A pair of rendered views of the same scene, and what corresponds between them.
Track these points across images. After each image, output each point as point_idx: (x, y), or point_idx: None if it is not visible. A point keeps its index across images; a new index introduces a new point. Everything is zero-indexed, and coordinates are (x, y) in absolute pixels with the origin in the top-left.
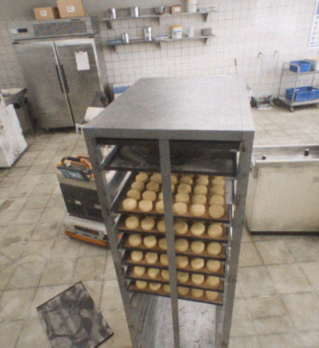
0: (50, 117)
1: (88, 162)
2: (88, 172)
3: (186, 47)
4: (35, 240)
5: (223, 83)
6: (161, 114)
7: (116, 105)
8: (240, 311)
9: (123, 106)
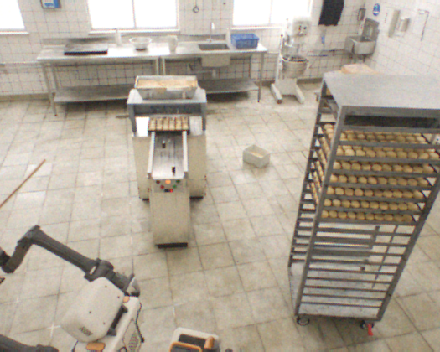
0: None
1: (211, 337)
2: (220, 348)
3: None
4: None
5: (354, 78)
6: (432, 92)
7: (428, 106)
8: (281, 263)
9: (429, 103)
